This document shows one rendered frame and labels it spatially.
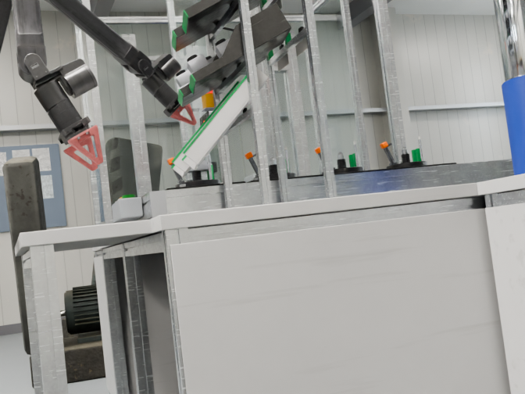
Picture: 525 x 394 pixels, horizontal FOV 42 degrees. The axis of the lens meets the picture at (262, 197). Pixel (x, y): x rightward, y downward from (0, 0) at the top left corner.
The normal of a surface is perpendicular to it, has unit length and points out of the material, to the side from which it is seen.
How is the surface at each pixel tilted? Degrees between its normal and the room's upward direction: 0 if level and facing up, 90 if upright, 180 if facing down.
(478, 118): 90
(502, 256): 90
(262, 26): 90
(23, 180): 102
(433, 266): 90
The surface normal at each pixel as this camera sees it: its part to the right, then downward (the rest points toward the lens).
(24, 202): 0.25, 0.11
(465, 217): 0.31, -0.10
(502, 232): -0.94, 0.09
